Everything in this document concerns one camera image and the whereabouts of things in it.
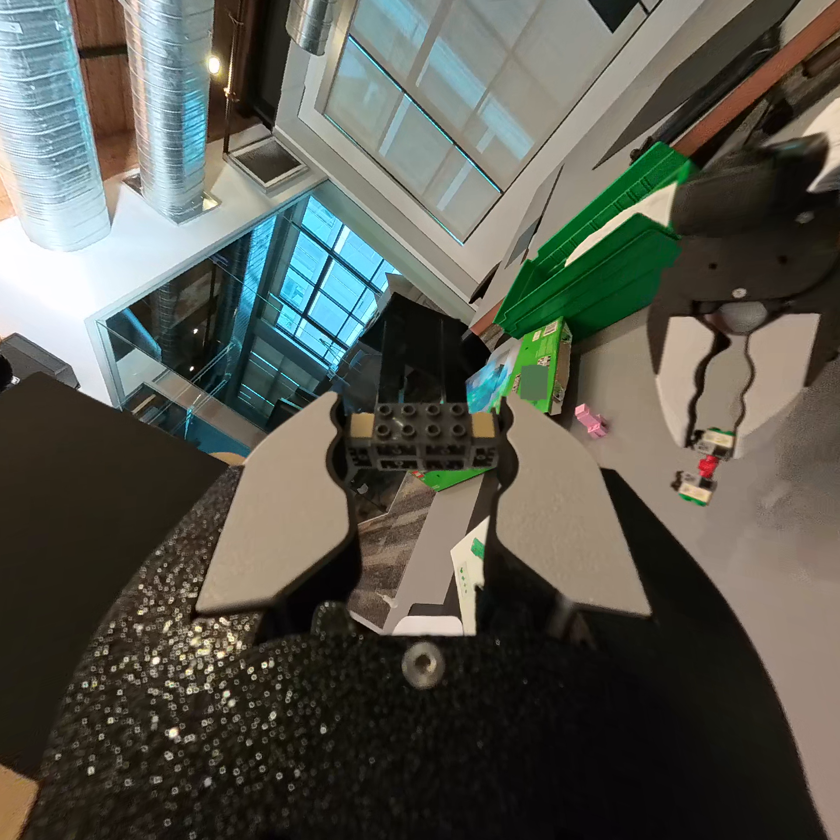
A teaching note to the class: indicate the glass partition window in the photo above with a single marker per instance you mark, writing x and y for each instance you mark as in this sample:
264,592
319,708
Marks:
262,308

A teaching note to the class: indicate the black grey brick assembly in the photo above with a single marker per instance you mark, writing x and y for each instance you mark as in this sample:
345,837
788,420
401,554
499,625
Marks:
420,433

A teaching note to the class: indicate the black panel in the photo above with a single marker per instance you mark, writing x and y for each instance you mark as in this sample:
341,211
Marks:
92,525

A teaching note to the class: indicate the green toy set box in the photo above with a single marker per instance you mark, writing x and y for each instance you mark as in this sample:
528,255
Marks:
544,354

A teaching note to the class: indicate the black device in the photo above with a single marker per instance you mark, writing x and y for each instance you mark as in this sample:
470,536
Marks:
33,361

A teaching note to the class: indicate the white green instruction booklet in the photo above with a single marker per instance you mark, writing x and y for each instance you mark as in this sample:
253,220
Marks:
472,564

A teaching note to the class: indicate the round ceiling lamp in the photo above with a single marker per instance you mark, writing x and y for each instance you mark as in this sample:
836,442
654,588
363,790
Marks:
213,64

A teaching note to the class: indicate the ceiling vent grille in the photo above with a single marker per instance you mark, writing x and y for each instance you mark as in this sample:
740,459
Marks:
266,163

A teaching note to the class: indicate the white paper sheet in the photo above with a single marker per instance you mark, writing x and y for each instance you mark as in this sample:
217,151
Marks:
630,220

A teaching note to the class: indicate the large frosted window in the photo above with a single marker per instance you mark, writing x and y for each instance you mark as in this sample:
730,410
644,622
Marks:
446,98

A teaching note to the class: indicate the green plastic bin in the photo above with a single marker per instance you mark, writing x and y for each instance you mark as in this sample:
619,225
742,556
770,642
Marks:
610,275

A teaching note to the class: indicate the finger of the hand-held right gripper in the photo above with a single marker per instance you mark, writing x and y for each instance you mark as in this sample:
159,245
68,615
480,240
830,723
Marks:
778,374
679,374

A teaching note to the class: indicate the small silver ventilation duct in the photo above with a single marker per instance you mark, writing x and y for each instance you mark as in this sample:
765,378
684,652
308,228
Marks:
318,23

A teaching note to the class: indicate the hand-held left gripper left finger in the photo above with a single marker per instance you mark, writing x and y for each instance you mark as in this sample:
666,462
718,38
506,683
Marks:
275,512

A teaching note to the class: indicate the pink brick pig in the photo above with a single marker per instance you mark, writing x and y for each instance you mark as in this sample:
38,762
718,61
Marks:
592,421

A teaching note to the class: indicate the large silver ventilation duct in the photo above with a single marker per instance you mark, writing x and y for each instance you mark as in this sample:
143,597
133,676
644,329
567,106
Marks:
46,131
170,111

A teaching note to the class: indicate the small green white brick model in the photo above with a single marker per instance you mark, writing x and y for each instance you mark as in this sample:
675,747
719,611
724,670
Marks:
712,443

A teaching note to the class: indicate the brown cardboard piece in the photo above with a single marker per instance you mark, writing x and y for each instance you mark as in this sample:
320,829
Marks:
14,804

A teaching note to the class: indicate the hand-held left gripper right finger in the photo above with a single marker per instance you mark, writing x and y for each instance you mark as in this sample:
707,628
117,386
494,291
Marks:
564,518

